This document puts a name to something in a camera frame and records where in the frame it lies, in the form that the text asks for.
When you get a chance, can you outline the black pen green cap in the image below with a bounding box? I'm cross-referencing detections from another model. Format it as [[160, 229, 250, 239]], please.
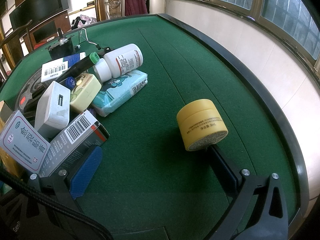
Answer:
[[55, 52, 100, 82]]

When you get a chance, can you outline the grey barcode box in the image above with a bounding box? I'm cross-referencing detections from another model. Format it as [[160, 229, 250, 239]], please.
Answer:
[[39, 110, 110, 178]]

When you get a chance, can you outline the black television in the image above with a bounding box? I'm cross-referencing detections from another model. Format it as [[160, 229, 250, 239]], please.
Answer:
[[9, 0, 68, 29]]

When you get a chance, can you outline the cream yellow cartoon case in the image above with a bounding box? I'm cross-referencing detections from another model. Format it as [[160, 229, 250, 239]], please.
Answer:
[[70, 73, 101, 113]]

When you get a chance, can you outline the round grey table console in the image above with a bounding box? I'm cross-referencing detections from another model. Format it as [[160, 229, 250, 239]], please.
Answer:
[[15, 67, 48, 113]]

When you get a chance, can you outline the window with wooden frame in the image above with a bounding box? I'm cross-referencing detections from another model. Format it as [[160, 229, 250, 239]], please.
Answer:
[[189, 0, 319, 75]]

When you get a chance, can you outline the white medicine bottle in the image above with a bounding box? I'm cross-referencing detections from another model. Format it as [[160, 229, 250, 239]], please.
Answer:
[[93, 43, 144, 83]]

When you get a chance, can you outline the white wire with plug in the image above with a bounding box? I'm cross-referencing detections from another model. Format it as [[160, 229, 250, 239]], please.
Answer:
[[76, 28, 101, 51]]

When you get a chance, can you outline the wooden chair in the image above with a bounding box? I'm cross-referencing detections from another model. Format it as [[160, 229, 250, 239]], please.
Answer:
[[94, 0, 125, 22]]

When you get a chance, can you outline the yellow cream jar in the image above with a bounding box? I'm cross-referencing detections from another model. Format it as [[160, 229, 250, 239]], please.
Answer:
[[176, 99, 228, 151]]

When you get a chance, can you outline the white power adapter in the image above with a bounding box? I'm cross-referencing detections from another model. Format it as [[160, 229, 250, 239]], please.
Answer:
[[34, 81, 71, 138]]

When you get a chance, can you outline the light blue tissue pack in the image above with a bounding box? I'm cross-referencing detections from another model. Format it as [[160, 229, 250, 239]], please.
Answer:
[[92, 69, 148, 117]]

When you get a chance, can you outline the black cylindrical motor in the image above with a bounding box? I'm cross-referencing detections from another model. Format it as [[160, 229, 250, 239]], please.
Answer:
[[48, 28, 74, 60]]

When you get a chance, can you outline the pile of clothes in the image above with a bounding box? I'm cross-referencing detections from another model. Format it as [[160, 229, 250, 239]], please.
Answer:
[[71, 15, 97, 30]]

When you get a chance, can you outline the blue white medicine box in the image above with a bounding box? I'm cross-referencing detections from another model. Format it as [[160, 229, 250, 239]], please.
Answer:
[[41, 52, 86, 83]]

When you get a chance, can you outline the white pink medicine box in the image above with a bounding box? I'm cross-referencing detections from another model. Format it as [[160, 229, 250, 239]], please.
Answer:
[[1, 111, 50, 174]]

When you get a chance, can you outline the black pen blue cap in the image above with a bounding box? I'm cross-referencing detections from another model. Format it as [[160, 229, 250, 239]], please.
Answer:
[[65, 76, 76, 90]]

